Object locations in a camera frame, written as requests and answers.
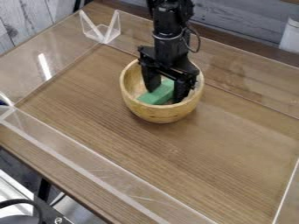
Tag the black metal table leg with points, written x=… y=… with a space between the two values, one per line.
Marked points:
x=44 y=189

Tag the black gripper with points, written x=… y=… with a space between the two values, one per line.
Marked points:
x=167 y=59

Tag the clear acrylic corner bracket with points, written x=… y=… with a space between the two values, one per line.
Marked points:
x=102 y=33

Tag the clear acrylic tray wall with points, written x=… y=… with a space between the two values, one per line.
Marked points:
x=114 y=193

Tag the green rectangular block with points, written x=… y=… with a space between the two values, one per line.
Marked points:
x=161 y=96

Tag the brown wooden bowl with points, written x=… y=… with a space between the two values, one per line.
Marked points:
x=167 y=113

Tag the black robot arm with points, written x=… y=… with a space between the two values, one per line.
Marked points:
x=171 y=15

